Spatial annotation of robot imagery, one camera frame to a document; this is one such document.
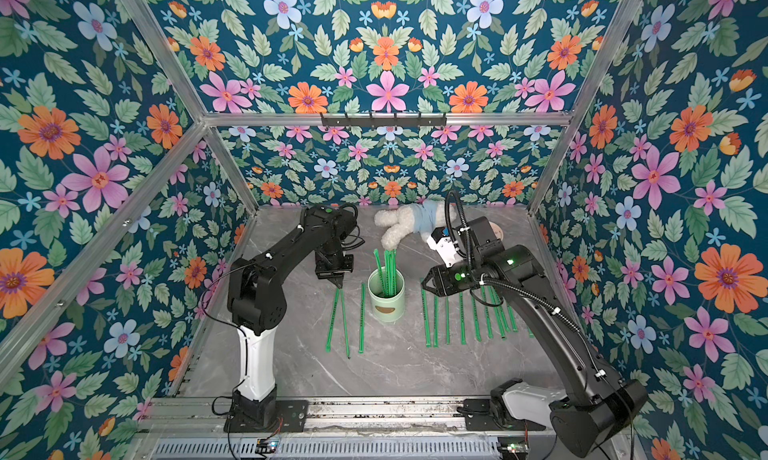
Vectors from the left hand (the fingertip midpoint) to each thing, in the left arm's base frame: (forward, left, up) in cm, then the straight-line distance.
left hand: (349, 283), depth 87 cm
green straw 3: (-7, +7, -11) cm, 14 cm away
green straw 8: (-13, -44, -11) cm, 48 cm away
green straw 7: (-12, -41, -10) cm, 44 cm away
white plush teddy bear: (+25, -18, -2) cm, 31 cm away
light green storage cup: (-8, -10, -2) cm, 13 cm away
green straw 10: (-10, -49, -11) cm, 51 cm away
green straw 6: (-10, -33, -11) cm, 36 cm away
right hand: (-9, -23, +16) cm, 30 cm away
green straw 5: (-7, -3, -11) cm, 13 cm away
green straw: (-8, -22, -11) cm, 26 cm away
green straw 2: (-9, -25, -11) cm, 29 cm away
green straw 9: (-7, -47, -11) cm, 49 cm away
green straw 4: (-9, +2, -7) cm, 12 cm away
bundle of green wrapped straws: (0, -11, +4) cm, 12 cm away
